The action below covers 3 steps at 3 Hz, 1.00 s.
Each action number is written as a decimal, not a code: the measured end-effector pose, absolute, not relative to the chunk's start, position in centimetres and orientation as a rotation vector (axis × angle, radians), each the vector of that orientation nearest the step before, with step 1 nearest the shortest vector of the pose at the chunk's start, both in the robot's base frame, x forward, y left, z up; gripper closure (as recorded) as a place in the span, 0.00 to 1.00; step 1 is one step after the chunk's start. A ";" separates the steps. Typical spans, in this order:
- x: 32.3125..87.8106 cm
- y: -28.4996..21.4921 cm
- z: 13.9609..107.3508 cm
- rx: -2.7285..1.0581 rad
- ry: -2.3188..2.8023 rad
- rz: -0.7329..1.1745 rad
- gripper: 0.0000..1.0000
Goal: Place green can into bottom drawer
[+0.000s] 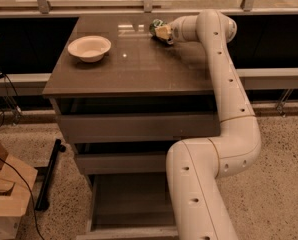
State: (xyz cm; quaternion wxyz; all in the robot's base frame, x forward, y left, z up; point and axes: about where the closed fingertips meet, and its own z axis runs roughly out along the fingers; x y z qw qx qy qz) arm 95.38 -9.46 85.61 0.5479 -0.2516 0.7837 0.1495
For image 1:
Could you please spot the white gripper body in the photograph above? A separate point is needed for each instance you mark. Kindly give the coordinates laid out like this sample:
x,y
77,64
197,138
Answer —
x,y
176,30

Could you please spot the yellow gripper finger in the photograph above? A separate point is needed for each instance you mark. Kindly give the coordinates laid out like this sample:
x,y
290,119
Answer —
x,y
164,32

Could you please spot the black metal stand leg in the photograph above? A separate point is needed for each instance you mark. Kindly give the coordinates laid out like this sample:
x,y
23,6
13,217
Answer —
x,y
42,203

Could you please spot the white bowl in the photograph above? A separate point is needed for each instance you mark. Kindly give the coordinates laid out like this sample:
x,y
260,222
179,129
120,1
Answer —
x,y
89,49

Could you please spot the grey drawer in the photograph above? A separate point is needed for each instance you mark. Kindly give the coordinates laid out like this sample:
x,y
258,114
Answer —
x,y
130,207
119,163
130,128

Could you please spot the grey drawer cabinet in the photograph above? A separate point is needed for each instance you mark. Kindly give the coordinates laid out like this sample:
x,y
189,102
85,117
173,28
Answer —
x,y
139,75

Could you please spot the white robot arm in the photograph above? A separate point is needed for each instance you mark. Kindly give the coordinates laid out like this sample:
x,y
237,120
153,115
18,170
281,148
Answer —
x,y
194,164

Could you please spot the bottom grey drawer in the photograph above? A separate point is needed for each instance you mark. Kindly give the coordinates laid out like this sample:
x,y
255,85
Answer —
x,y
130,207

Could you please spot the middle grey drawer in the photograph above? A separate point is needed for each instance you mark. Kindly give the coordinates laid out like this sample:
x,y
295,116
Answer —
x,y
119,163

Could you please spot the top grey drawer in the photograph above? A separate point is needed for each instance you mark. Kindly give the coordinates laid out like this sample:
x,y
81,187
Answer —
x,y
130,128

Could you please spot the cardboard box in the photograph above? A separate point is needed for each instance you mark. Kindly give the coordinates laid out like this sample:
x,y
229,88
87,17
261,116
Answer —
x,y
16,181

